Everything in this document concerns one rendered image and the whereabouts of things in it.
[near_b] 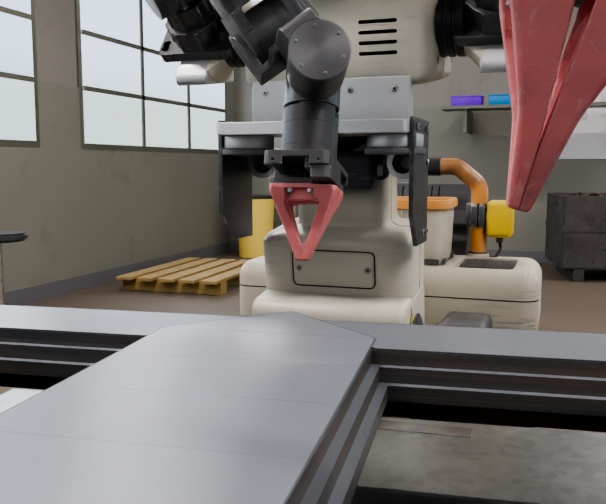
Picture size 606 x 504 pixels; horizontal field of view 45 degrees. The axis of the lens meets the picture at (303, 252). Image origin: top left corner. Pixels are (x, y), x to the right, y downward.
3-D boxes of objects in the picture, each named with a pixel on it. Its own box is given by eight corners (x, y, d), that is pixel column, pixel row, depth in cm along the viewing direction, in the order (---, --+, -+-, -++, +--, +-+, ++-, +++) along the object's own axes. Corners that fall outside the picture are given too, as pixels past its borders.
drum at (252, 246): (280, 254, 815) (280, 195, 808) (266, 259, 776) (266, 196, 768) (245, 253, 830) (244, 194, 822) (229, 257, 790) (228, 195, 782)
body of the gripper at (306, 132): (347, 191, 78) (351, 124, 79) (328, 168, 68) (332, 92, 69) (289, 190, 80) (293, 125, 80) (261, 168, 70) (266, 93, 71)
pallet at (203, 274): (189, 269, 701) (189, 256, 699) (277, 274, 671) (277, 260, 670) (110, 291, 578) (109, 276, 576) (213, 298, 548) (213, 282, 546)
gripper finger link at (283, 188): (344, 266, 77) (349, 179, 78) (331, 258, 70) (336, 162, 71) (282, 264, 78) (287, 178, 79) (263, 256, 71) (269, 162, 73)
